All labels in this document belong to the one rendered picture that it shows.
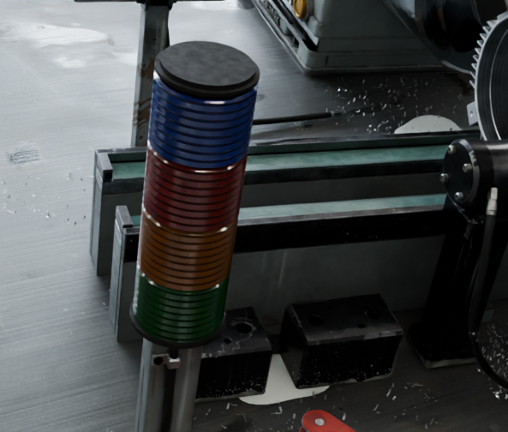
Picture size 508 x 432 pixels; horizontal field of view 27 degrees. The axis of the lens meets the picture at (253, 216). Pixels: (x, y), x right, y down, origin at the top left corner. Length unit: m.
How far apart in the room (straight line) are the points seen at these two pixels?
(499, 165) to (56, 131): 0.60
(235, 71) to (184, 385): 0.24
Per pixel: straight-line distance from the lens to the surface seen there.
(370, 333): 1.00
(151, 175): 0.63
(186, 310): 0.68
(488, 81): 1.20
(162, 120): 0.61
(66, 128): 1.35
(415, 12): 1.29
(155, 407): 0.76
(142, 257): 0.67
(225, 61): 0.62
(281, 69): 1.55
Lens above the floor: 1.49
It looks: 34 degrees down
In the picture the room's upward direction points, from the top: 9 degrees clockwise
